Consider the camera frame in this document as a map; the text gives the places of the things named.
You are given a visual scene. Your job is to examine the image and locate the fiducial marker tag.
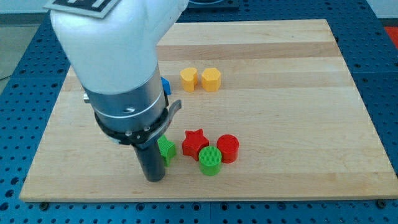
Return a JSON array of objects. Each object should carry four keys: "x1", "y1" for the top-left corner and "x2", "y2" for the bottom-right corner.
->
[{"x1": 44, "y1": 0, "x2": 120, "y2": 19}]

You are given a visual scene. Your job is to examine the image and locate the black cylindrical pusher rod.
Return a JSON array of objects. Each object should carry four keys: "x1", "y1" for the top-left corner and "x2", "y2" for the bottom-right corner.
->
[{"x1": 133, "y1": 143, "x2": 165, "y2": 182}]

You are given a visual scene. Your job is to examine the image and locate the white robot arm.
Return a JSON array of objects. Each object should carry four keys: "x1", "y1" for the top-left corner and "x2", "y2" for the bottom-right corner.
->
[{"x1": 46, "y1": 0, "x2": 188, "y2": 182}]

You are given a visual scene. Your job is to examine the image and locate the green circle block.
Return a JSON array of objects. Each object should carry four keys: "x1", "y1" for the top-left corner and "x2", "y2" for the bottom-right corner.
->
[{"x1": 198, "y1": 146, "x2": 222, "y2": 176}]

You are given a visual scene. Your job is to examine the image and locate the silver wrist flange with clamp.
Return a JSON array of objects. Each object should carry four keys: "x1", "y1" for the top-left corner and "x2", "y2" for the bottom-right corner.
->
[{"x1": 84, "y1": 68, "x2": 182, "y2": 148}]

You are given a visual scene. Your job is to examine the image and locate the green star block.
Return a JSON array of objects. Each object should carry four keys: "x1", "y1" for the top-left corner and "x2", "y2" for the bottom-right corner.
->
[{"x1": 157, "y1": 135, "x2": 177, "y2": 167}]

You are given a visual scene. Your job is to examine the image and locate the yellow heart block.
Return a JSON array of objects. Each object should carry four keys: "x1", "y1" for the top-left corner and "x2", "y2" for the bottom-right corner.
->
[{"x1": 180, "y1": 67, "x2": 198, "y2": 92}]

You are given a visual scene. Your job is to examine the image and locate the red circle block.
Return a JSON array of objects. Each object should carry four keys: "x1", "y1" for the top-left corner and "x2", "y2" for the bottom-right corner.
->
[{"x1": 216, "y1": 134, "x2": 239, "y2": 164}]

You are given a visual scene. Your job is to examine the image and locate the blue block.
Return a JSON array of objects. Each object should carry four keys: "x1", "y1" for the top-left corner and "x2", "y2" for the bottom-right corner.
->
[{"x1": 161, "y1": 77, "x2": 172, "y2": 96}]

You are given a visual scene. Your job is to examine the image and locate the yellow hexagon block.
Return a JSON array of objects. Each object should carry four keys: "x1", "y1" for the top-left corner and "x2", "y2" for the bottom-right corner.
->
[{"x1": 201, "y1": 68, "x2": 221, "y2": 92}]

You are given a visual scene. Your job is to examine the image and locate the red star block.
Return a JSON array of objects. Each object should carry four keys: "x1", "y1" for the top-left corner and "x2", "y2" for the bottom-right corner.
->
[{"x1": 182, "y1": 129, "x2": 210, "y2": 161}]

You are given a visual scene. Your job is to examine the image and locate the wooden board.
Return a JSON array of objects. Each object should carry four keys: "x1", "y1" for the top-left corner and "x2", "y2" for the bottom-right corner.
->
[{"x1": 20, "y1": 19, "x2": 397, "y2": 202}]

